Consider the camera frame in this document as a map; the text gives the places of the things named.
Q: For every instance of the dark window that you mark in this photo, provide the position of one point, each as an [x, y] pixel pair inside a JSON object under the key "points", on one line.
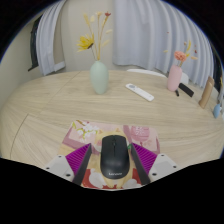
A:
{"points": [[217, 70], [34, 46]]}

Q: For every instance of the cartoon print mouse pad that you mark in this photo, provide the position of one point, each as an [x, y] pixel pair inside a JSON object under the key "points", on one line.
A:
{"points": [[83, 131]]}

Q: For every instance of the wide white curtain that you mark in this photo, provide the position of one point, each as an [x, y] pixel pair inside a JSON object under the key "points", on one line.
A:
{"points": [[150, 33]]}

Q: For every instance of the white chair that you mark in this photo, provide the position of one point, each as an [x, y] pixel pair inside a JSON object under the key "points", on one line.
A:
{"points": [[185, 78], [145, 72]]}

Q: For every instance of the blue vase with dried flowers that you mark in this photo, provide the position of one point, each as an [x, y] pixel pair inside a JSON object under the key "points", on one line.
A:
{"points": [[217, 110]]}

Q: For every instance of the copper thermos bottle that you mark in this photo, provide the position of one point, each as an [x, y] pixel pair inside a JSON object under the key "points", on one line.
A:
{"points": [[206, 93]]}

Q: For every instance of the black computer mouse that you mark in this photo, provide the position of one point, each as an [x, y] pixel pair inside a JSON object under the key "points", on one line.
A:
{"points": [[114, 156]]}

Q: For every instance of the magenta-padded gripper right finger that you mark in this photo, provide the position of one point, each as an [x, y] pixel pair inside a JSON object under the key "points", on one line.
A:
{"points": [[146, 160]]}

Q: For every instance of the white remote control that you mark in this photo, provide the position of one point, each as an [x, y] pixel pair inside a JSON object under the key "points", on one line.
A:
{"points": [[140, 92]]}

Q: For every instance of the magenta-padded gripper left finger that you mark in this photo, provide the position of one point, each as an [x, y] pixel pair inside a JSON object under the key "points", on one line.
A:
{"points": [[76, 160]]}

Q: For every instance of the narrow white curtain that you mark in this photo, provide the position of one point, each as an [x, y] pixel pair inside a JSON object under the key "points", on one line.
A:
{"points": [[48, 43]]}

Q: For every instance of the green vase with dried flowers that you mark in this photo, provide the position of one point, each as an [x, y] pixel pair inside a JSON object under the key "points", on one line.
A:
{"points": [[99, 80]]}

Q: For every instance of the pink vase with dried flowers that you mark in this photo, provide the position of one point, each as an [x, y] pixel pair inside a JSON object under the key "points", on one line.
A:
{"points": [[174, 80]]}

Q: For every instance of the black rectangular case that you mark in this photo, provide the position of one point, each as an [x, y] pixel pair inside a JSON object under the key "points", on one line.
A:
{"points": [[186, 90]]}

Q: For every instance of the blue marker pen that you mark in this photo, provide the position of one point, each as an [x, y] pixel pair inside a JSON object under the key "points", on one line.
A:
{"points": [[177, 93]]}

